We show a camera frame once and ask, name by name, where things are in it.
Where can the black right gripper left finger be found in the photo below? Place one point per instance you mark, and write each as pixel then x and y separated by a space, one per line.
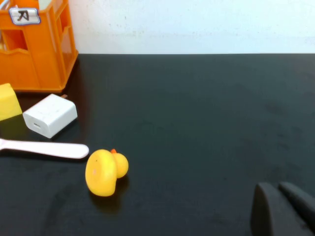
pixel 270 214

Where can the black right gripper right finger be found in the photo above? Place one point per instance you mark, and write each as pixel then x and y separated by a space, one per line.
pixel 302 201

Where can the pink plastic fork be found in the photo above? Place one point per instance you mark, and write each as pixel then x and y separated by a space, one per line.
pixel 49 149

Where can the orange plastic cutlery holder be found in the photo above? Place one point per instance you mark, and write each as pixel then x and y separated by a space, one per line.
pixel 44 61

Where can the yellow rubber duck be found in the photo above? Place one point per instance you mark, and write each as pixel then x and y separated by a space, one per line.
pixel 103 172

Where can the yellow foam cube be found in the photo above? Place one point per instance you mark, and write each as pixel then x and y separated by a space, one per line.
pixel 8 102

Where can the knife character paper label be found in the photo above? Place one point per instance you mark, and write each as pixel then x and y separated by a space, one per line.
pixel 24 16

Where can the white USB wall charger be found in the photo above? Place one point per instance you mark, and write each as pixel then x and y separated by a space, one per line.
pixel 50 115

